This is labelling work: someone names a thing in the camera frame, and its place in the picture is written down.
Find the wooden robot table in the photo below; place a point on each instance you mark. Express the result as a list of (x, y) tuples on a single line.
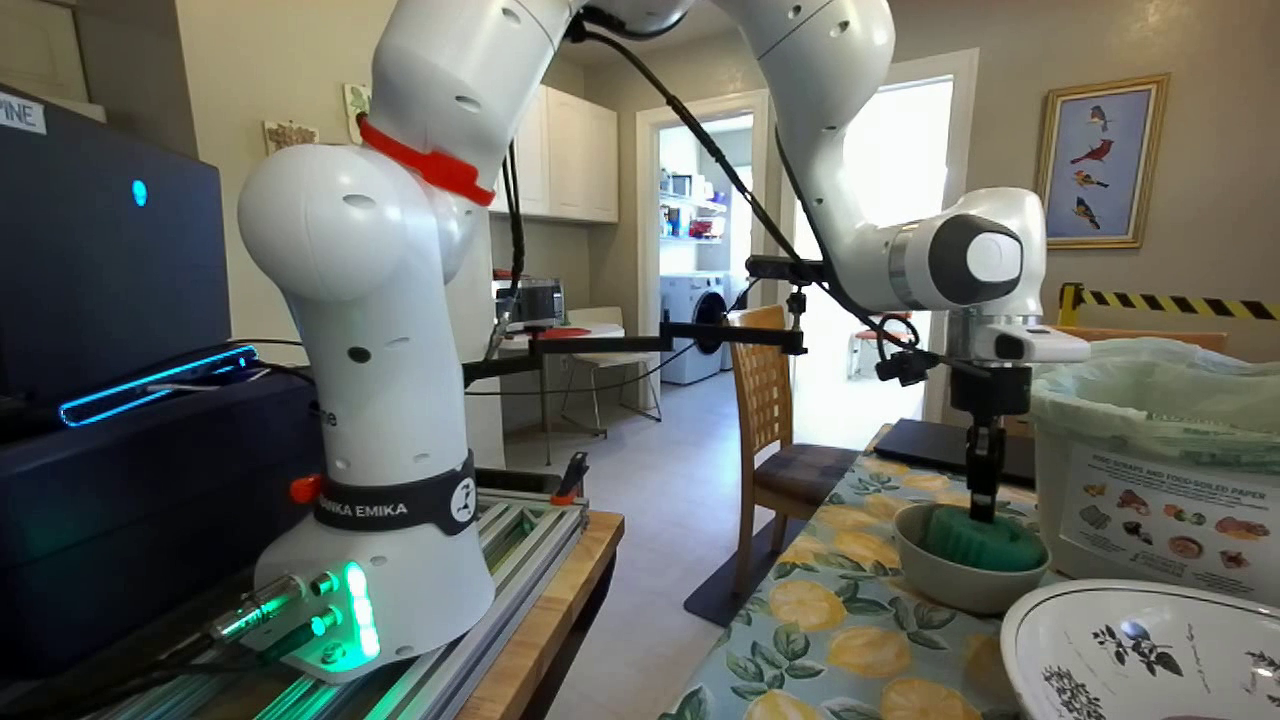
[(546, 652)]

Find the black box with blue light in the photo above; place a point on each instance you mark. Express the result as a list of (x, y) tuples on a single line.
[(147, 505)]

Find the black flat laptop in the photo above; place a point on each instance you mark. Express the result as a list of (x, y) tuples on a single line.
[(921, 445)]

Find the round green sponge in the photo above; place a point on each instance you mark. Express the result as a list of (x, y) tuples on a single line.
[(987, 544)]

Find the yellow black striped bar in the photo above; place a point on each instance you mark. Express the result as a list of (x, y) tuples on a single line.
[(1173, 304)]

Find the orange knob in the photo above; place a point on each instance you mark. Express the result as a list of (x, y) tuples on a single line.
[(306, 490)]

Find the large patterned white bowl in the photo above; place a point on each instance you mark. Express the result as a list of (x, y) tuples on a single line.
[(1065, 659)]

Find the aluminium rail base plate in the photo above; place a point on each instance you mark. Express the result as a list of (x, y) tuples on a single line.
[(521, 561)]

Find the green bin liner bag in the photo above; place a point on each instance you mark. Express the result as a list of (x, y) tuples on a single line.
[(1162, 392)]

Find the white wall cabinets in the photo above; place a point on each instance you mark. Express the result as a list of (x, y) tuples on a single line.
[(573, 153)]

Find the white washing machine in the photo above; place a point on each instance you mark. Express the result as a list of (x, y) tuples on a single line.
[(687, 314)]

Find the white side table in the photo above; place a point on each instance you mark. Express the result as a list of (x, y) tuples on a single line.
[(603, 321)]

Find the red black clamp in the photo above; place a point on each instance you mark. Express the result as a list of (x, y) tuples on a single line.
[(573, 478)]

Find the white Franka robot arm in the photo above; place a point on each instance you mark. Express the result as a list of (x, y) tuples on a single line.
[(360, 294)]

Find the black stereo camera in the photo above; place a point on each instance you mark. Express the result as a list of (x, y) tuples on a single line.
[(781, 269)]

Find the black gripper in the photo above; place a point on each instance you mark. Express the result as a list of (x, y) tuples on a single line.
[(991, 389)]

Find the silver microwave oven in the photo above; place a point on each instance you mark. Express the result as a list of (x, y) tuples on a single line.
[(538, 304)]

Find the framed bird picture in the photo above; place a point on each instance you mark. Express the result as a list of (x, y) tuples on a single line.
[(1097, 162)]

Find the white compost bin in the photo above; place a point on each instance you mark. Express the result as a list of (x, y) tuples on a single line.
[(1081, 532)]

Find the lemon print tablecloth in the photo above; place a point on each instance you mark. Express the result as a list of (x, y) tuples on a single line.
[(827, 624)]

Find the wooden lattice back chair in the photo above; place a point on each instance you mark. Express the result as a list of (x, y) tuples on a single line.
[(761, 403)]

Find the small plain white bowl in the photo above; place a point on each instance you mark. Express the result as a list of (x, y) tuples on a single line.
[(966, 590)]

